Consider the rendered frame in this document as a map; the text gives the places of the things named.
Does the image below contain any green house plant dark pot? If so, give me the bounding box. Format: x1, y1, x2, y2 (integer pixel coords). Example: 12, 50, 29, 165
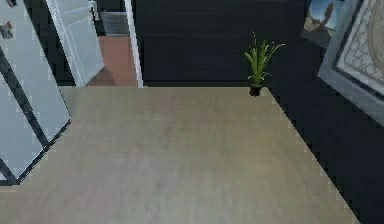
244, 32, 286, 98

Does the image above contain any white room door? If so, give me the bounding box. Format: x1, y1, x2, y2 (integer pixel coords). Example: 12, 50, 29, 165
45, 0, 106, 88

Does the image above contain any blue landscape picture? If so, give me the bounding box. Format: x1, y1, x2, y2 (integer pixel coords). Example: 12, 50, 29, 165
301, 0, 346, 50

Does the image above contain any pale grey black-framed cupboard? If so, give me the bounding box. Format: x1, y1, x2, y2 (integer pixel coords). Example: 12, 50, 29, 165
0, 0, 72, 187

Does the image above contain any grey framed patterned picture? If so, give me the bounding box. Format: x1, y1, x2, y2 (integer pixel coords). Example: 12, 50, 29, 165
317, 0, 384, 128

